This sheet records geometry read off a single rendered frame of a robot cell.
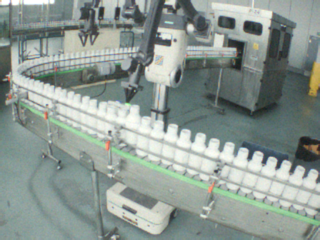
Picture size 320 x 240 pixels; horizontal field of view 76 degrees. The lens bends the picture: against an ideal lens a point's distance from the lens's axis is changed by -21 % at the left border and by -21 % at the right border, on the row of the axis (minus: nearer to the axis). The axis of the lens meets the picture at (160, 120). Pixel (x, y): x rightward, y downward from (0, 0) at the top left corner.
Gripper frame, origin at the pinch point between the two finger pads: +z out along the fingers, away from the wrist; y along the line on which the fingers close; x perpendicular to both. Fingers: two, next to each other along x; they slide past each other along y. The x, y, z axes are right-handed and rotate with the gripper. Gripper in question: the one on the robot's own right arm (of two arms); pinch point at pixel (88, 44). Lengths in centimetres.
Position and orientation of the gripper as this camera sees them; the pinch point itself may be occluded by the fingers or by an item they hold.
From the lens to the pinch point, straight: 138.1
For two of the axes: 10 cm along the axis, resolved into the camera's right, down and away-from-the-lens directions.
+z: -1.0, 9.1, 4.1
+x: 8.6, 2.9, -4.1
